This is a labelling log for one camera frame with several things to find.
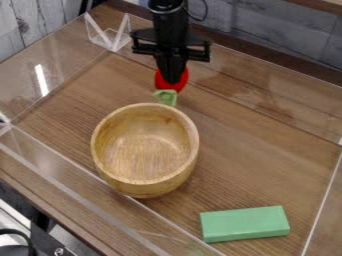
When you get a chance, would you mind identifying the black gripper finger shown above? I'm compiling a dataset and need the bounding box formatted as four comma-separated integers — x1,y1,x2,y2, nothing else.
156,52,188,84

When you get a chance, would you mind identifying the black metal clamp bracket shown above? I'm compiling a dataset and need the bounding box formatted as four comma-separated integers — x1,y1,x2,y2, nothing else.
31,223,77,256

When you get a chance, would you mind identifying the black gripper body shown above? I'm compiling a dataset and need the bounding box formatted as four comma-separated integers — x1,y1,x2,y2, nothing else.
130,28,212,62

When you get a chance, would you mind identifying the black cable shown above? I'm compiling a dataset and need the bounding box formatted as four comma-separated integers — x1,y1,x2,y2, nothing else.
0,228,38,256

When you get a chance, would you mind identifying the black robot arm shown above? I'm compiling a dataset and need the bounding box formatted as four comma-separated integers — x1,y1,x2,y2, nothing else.
130,0,212,88

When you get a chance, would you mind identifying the red plush strawberry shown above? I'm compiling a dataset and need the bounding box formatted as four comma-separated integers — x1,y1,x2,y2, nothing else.
154,69,190,106

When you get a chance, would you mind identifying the clear acrylic corner bracket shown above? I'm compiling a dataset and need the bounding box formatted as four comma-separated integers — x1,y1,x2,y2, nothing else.
85,13,131,52

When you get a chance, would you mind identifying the green rectangular block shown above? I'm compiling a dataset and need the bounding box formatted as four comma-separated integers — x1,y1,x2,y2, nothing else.
200,206,290,243

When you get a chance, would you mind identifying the wooden bowl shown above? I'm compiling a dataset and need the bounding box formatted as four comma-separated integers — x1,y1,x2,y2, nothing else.
91,103,200,198

